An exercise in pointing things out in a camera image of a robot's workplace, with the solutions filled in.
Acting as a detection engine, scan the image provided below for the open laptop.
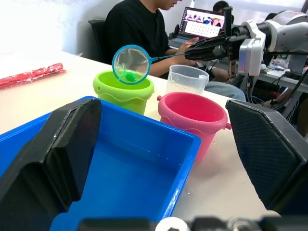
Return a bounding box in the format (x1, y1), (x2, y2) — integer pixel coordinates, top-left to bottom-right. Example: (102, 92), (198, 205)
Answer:
(168, 6), (226, 48)

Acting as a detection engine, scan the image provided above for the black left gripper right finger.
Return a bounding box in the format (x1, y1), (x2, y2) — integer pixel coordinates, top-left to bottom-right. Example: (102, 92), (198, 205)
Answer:
(225, 99), (308, 215)

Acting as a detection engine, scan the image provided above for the blue rimmed fish net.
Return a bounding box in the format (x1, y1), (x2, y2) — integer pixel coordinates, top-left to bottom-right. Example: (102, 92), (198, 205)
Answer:
(111, 44), (186, 85)

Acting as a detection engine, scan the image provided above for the grey office desk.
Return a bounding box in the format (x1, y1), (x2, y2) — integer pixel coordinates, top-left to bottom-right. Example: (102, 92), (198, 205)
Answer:
(168, 38), (308, 87)

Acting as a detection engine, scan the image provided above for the dark haired background person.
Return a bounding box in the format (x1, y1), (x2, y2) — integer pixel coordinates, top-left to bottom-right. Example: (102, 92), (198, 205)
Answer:
(212, 0), (233, 14)

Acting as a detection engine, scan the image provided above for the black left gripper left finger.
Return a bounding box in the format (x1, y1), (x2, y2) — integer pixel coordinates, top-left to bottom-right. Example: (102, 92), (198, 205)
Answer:
(0, 98), (102, 231)

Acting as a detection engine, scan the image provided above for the green toy fish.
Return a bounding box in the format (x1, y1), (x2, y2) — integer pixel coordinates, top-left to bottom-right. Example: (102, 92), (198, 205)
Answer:
(119, 64), (137, 82)

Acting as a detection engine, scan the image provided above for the blue plastic tub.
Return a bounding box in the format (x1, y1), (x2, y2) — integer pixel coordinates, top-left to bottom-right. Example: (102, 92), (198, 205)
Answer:
(0, 95), (202, 231)

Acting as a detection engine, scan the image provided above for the black office chair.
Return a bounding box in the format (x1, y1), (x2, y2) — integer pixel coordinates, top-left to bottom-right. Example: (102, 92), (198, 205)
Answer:
(88, 20), (109, 64)

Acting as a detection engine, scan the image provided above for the person's left hand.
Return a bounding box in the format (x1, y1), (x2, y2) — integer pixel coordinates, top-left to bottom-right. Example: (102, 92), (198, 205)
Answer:
(178, 37), (201, 52)

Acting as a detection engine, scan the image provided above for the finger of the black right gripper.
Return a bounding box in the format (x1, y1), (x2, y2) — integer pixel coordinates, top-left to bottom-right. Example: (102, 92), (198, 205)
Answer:
(184, 36), (228, 55)
(184, 45), (228, 61)

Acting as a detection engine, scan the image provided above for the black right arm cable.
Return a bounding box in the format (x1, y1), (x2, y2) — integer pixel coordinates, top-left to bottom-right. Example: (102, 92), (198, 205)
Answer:
(245, 71), (308, 111)

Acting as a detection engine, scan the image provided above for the green plastic bucket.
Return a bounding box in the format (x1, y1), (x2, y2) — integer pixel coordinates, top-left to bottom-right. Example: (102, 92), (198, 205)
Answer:
(93, 70), (155, 116)

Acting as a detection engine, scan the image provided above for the pink plastic bucket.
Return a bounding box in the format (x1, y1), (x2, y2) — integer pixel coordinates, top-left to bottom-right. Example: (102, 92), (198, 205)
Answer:
(156, 92), (232, 163)

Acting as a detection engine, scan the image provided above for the person in black shirt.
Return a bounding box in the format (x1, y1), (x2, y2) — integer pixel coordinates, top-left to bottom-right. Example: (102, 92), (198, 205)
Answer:
(103, 0), (246, 102)

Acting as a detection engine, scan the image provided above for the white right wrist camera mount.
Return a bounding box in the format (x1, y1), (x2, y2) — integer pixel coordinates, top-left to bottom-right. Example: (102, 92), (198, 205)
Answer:
(238, 20), (267, 77)

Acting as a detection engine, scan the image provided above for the clear plastic measuring cup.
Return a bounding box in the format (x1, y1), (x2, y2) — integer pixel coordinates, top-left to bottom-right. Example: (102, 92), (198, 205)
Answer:
(165, 64), (210, 96)

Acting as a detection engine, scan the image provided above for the red packet in clear plastic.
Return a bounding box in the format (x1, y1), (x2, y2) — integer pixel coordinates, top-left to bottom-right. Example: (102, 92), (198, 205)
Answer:
(0, 62), (67, 90)

